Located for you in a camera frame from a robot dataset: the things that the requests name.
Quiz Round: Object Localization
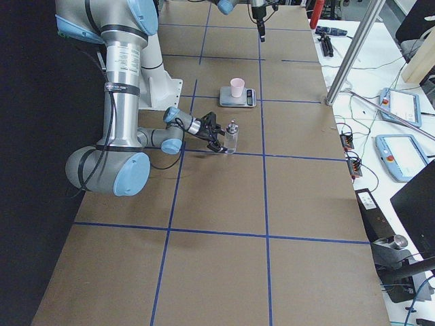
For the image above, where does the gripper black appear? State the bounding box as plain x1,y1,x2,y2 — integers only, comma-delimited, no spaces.
196,111,227,153
251,0,266,42

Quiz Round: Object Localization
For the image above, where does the clear glass sauce bottle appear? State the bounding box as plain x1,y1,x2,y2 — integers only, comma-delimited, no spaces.
224,120,239,154

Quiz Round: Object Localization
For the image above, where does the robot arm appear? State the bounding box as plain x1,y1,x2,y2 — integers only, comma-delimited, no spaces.
211,0,279,43
56,1,225,196

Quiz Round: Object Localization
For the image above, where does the digital kitchen scale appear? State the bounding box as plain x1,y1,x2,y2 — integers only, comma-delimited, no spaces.
218,86,257,108

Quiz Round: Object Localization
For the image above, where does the blue folded umbrella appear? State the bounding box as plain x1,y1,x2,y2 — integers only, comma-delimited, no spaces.
315,26,347,37

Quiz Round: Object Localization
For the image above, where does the black folded tripod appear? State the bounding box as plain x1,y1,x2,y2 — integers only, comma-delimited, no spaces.
319,33,334,57

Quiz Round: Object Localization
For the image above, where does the far blue teach pendant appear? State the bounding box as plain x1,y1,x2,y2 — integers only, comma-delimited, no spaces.
379,88,422,128

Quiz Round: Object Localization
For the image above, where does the blue teach pendant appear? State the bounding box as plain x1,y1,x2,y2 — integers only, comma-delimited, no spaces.
375,134,429,183
379,88,422,128

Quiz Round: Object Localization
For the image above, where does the black equipment box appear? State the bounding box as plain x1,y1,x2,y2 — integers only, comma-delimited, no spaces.
355,188,408,251

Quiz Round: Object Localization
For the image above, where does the near blue teach pendant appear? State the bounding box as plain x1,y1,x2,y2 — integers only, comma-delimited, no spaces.
375,134,429,183

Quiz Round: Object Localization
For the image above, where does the metal rod green tip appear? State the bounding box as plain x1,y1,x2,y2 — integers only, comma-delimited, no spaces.
345,90,435,141

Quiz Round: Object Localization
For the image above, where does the black monitor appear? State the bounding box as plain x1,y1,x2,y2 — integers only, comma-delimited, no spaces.
390,162,435,258

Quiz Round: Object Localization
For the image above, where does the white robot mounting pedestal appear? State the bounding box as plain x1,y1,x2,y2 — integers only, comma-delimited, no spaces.
137,6,184,111

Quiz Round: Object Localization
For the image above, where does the aluminium frame post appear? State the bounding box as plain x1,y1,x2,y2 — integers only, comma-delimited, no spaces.
326,0,386,106

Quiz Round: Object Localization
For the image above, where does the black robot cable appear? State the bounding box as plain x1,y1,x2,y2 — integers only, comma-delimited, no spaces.
67,91,186,200

